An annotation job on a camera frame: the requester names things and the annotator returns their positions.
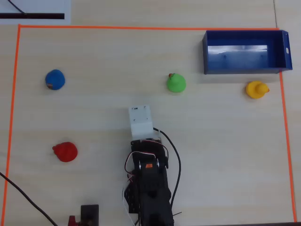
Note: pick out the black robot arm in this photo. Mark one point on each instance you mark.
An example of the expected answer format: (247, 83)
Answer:
(152, 188)

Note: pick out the green rubber duck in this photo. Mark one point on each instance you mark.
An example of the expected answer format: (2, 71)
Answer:
(176, 83)

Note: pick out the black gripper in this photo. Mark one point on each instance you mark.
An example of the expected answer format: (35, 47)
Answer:
(146, 141)

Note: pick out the yellow rubber duck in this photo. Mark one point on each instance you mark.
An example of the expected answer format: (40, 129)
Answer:
(256, 90)

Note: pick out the white camera box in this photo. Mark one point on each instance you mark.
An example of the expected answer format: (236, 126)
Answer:
(140, 120)

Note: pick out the red rubber duck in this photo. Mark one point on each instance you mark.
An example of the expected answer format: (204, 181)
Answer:
(65, 151)

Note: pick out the orange tape strip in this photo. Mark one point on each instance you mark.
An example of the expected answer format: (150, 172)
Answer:
(287, 141)
(11, 117)
(117, 27)

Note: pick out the blue plastic box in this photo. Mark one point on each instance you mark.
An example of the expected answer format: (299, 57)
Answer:
(235, 58)

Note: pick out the blue rubber duck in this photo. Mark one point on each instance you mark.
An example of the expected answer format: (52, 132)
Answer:
(55, 79)

